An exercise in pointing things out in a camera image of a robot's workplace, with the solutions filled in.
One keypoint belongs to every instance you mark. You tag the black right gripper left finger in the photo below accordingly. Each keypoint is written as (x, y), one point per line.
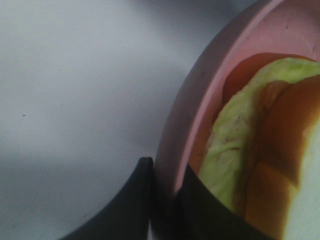
(127, 215)

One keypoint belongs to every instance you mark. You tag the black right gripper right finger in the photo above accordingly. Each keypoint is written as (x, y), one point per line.
(195, 214)

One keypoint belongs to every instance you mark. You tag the white bread sandwich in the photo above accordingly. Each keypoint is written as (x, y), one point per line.
(261, 156)

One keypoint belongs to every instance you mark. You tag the pink round plate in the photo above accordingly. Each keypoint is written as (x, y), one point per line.
(276, 26)

